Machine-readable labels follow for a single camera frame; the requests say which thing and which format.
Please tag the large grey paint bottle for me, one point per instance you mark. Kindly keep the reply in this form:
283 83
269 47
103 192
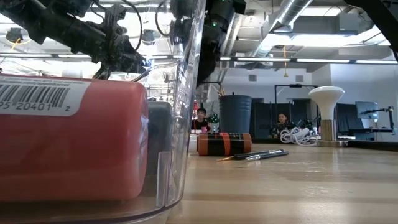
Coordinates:
158 133

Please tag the small orange paint bottle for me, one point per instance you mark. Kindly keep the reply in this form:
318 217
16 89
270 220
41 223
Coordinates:
224 144

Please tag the large red paint bottle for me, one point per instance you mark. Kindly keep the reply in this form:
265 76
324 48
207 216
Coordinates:
77 149

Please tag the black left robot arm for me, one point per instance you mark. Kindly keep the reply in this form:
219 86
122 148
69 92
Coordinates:
46 25

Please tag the grey background monitor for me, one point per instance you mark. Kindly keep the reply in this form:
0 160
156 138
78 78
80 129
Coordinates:
367 110

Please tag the silver slanted ceiling duct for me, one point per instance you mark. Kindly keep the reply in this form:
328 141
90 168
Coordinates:
292 9

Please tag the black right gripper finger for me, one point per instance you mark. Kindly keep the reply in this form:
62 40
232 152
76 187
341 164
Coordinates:
206 68

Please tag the white pillar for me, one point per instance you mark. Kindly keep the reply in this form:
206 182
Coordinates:
72 73

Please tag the person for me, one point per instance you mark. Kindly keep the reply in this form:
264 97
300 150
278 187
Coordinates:
201 119
282 121

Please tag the clear plastic bin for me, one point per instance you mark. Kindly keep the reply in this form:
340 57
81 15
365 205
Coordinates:
183 93

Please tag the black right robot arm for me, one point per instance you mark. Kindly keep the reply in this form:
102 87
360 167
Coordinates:
224 9

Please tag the dark blue cup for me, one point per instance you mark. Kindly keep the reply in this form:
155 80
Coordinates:
234 115

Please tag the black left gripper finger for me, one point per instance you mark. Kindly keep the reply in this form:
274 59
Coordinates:
102 73

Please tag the black background stand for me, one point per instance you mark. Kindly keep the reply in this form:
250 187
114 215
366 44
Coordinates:
390 118

